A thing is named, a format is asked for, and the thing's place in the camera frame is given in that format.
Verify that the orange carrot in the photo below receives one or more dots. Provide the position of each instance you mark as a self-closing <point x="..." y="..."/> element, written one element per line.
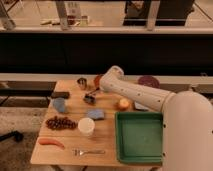
<point x="49" y="141"/>

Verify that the white paper cup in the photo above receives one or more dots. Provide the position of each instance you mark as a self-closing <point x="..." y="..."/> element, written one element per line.
<point x="86" y="126"/>

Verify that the red brown bowl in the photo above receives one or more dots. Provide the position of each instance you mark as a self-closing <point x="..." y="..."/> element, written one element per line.
<point x="97" y="80"/>

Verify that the black rectangular block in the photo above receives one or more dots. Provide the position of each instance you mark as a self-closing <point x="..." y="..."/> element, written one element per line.
<point x="64" y="95"/>

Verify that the green square tray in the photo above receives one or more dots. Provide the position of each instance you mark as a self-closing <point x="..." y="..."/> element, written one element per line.
<point x="139" y="137"/>

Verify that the silver fork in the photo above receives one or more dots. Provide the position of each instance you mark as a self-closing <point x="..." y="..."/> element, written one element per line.
<point x="78" y="152"/>

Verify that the dark scrubbing brush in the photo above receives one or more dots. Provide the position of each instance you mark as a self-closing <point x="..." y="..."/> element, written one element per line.
<point x="90" y="97"/>

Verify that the grey flat object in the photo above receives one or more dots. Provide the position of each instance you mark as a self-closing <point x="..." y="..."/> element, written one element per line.
<point x="140" y="107"/>

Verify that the yellow red apple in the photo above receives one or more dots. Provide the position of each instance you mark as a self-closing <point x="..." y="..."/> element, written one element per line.
<point x="123" y="104"/>

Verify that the purple round plate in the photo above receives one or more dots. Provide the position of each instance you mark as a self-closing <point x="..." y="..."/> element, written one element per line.
<point x="149" y="81"/>

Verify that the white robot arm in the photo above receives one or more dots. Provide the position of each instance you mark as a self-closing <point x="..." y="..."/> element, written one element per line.
<point x="187" y="120"/>

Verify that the black object on floor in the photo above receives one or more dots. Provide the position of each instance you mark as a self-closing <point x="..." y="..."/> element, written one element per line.
<point x="14" y="134"/>

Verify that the bunch of dark grapes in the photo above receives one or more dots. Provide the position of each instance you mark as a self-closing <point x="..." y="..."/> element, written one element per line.
<point x="60" y="123"/>

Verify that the small metal cup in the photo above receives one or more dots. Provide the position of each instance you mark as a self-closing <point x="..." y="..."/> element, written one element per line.
<point x="82" y="82"/>

